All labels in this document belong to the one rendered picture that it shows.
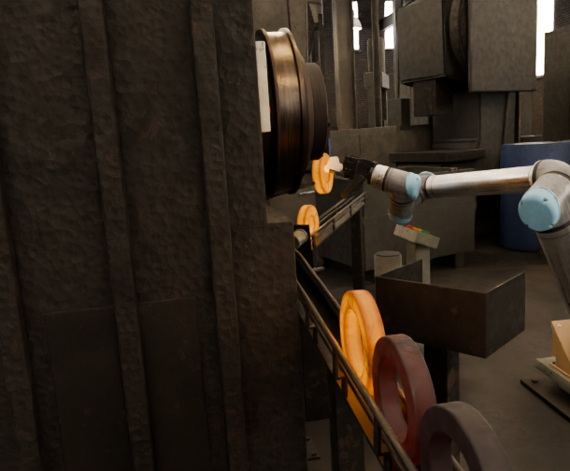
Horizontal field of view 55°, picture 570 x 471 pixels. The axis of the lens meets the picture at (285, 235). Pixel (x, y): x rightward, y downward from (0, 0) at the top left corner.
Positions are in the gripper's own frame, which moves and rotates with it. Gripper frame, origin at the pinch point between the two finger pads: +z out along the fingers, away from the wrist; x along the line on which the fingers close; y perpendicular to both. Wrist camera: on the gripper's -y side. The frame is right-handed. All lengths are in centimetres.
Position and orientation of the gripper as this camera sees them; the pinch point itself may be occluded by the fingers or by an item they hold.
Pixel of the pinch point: (322, 168)
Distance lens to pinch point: 213.9
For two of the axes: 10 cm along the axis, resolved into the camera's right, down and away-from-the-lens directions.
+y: 1.9, -9.4, -2.7
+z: -8.9, -2.8, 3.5
